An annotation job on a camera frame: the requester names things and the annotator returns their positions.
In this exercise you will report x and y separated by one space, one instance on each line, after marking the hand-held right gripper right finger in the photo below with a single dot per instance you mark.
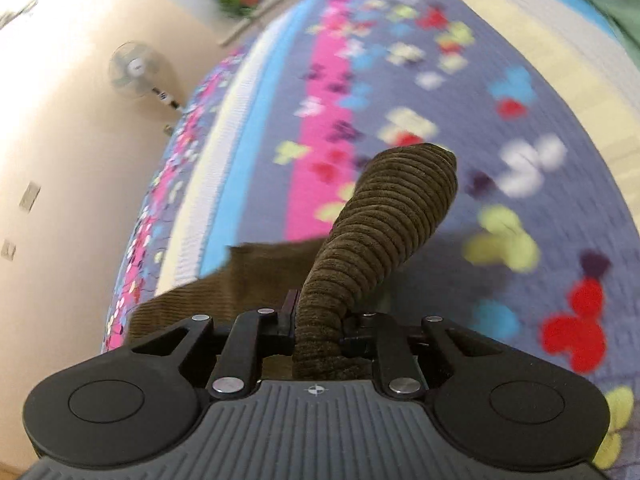
357 340

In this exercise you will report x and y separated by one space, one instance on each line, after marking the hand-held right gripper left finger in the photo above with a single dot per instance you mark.
285 330

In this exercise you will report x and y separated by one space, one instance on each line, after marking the colourful printed blanket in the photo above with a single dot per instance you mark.
550 210

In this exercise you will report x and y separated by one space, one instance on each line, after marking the white standing fan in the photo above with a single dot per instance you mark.
135 67

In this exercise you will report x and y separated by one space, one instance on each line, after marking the green cloth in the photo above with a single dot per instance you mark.
605 5

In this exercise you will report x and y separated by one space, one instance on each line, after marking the grey wall socket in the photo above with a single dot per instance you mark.
30 196
8 250

